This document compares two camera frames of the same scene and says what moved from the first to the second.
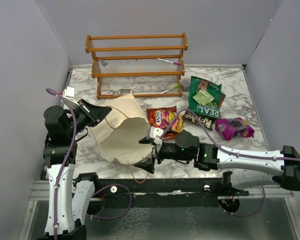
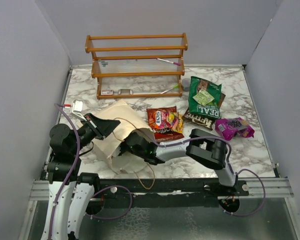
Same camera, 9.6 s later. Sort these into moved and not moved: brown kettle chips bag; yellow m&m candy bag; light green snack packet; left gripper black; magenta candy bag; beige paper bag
Moved: beige paper bag; left gripper black
Not moved: magenta candy bag; yellow m&m candy bag; brown kettle chips bag; light green snack packet
